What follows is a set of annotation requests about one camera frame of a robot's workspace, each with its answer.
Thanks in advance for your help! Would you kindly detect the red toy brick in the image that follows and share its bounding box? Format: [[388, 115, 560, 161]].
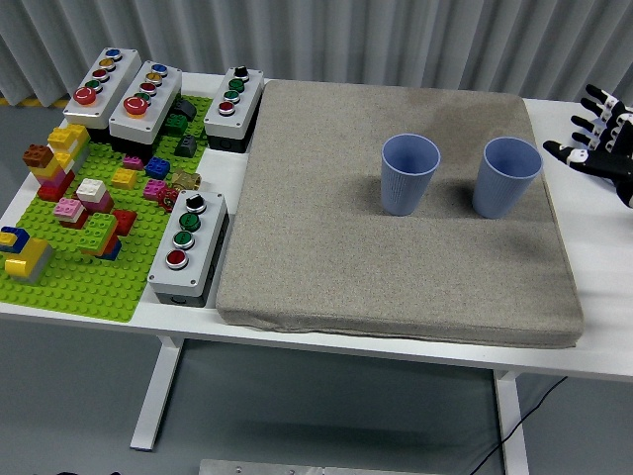
[[111, 208, 138, 237]]

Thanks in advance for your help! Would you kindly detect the yellow white brick stack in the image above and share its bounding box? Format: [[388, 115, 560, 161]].
[[46, 123, 91, 172]]

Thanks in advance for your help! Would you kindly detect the dark grey sloped brick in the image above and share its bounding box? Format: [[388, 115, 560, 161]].
[[173, 134, 199, 159]]

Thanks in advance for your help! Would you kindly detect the grey curtain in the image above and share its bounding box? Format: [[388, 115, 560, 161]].
[[0, 0, 633, 108]]

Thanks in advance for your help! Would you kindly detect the white table leg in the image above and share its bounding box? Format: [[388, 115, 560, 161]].
[[129, 335, 185, 452], [493, 369, 530, 475]]

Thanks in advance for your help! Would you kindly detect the brown toy brick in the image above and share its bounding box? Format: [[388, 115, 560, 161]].
[[21, 143, 53, 168]]

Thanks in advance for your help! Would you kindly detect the four-button selector control box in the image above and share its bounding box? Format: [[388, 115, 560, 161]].
[[203, 65, 265, 153], [146, 189, 231, 309]]

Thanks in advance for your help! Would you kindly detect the yellow pink red brick stack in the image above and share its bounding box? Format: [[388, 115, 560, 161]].
[[29, 152, 76, 202]]

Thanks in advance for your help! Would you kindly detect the grey-brown mat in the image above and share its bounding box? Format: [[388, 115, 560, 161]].
[[216, 79, 586, 350]]

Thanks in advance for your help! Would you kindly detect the yellow black floor tape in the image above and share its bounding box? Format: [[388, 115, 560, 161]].
[[0, 96, 68, 108]]

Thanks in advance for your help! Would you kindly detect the blue ribbed cup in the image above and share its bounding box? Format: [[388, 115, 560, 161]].
[[380, 133, 441, 217], [472, 137, 544, 221]]

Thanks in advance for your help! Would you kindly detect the dark green toy brick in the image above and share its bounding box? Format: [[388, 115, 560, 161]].
[[163, 112, 190, 138]]

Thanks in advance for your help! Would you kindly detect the brass pipe fitting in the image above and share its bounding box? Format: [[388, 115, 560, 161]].
[[170, 169, 203, 192]]

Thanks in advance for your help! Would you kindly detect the blue toy brick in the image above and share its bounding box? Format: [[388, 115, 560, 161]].
[[143, 155, 172, 180]]

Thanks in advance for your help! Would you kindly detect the green brick stack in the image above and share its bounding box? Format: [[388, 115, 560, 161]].
[[75, 212, 123, 262]]

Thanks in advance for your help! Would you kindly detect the green brick baseplate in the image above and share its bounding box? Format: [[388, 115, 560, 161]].
[[0, 93, 215, 324]]

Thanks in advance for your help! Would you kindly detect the white pink brick stack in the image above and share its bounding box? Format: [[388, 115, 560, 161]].
[[75, 177, 115, 214]]

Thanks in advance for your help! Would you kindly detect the yellow grey brick stack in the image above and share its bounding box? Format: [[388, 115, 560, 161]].
[[3, 237, 54, 285]]

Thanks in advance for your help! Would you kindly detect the black floor cable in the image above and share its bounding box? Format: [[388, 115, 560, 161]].
[[469, 376, 569, 475]]

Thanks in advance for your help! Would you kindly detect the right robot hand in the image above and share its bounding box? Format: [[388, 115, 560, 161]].
[[542, 83, 633, 210]]

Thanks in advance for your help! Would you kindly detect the five-button control box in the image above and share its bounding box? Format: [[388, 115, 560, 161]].
[[62, 47, 142, 143], [108, 59, 183, 158]]

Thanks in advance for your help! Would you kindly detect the yellow toy brick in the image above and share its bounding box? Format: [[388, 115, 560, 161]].
[[110, 167, 138, 191]]

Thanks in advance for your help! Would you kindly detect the blue yellow brick stack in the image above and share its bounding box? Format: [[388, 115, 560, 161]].
[[0, 226, 31, 256]]

